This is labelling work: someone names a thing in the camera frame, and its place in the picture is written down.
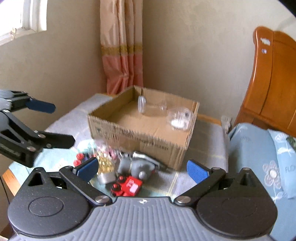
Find golden capsule bottle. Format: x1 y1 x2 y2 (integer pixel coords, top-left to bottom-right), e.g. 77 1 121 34
94 139 116 185

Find pink keychain charm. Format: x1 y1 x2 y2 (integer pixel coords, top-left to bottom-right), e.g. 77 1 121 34
107 148 122 163

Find red toy train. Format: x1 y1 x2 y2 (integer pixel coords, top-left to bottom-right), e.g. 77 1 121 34
110 175 142 197

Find clear jar red label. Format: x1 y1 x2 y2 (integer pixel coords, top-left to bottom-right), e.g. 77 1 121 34
166 107 193 131

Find grey elephant toy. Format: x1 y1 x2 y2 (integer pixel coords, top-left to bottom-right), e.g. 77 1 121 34
117 151 167 181

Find clear jar happy label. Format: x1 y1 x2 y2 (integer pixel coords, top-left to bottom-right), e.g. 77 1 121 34
137 95 167 116

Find black toy car red wheels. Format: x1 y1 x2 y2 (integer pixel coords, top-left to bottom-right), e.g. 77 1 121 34
73 153 93 167

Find checked blanket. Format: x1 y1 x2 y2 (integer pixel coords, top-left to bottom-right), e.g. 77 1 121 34
9 93 230 200

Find open cardboard box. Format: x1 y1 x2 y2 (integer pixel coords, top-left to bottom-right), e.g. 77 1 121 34
88 86 200 171

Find blue floral pillow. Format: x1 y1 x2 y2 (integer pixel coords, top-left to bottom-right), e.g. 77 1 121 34
268 130 295 199

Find wooden headboard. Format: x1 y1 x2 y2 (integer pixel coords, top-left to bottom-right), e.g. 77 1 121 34
235 26 295 136

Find pink orange curtain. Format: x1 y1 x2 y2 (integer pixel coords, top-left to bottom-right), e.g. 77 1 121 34
100 0 144 94

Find black cable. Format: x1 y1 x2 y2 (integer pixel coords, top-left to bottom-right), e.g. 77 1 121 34
0 178 12 204

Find white wall plug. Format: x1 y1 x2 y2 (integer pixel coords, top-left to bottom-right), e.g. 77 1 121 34
221 115 232 133

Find window frame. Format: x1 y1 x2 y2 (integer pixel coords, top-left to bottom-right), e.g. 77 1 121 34
1 0 48 45

